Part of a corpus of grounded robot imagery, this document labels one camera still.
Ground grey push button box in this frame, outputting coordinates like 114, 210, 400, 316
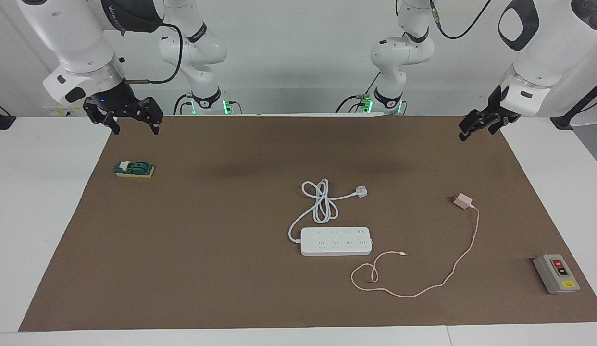
533, 254, 581, 295

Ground white power strip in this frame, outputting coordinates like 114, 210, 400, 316
300, 227, 373, 256

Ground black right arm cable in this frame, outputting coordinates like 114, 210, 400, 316
121, 22, 184, 85

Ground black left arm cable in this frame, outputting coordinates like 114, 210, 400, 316
429, 0, 492, 40

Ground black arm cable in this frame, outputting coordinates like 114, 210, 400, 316
429, 0, 492, 40
121, 22, 184, 85

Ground green knife switch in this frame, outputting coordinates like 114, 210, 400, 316
114, 160, 155, 179

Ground brown table mat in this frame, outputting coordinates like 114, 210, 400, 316
19, 114, 597, 332

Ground white box yellow labels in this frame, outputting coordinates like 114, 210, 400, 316
44, 103, 87, 117

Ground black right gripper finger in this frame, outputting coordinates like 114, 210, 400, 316
83, 100, 120, 134
135, 96, 163, 134

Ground pink charger adapter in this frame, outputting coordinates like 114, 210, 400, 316
448, 193, 474, 210

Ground black base cable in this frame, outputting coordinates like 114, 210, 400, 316
335, 72, 382, 114
174, 94, 242, 116

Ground pink charging cable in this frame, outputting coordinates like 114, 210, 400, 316
351, 206, 480, 298

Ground white power strip cord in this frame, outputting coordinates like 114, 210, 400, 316
287, 179, 367, 243

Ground black clamp mount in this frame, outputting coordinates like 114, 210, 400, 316
0, 99, 16, 130

